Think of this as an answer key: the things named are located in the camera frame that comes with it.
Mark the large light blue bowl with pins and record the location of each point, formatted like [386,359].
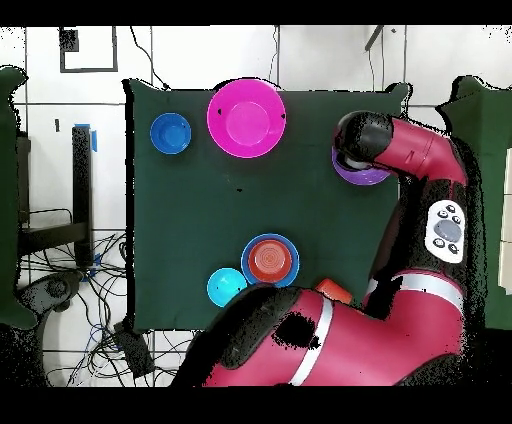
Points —
[244,256]

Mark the orange plastic bowl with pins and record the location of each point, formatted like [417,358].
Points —
[270,260]

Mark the small cyan ribbed bowl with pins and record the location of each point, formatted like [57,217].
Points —
[222,286]

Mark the large pink plastic bowl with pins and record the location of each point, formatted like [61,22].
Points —
[246,118]

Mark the orange plastic cup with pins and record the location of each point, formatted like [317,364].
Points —
[334,288]

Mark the large purple plastic bowl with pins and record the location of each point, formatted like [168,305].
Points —
[360,176]

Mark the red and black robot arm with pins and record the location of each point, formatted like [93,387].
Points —
[380,332]

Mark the white box stack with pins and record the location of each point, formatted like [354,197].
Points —
[507,240]

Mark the dark green tablecloth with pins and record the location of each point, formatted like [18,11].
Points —
[200,200]

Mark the small dark blue bowl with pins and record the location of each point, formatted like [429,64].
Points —
[170,133]

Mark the black metal stand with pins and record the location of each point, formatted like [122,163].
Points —
[82,180]

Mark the green cloth side table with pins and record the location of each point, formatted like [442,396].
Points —
[494,180]
[8,200]

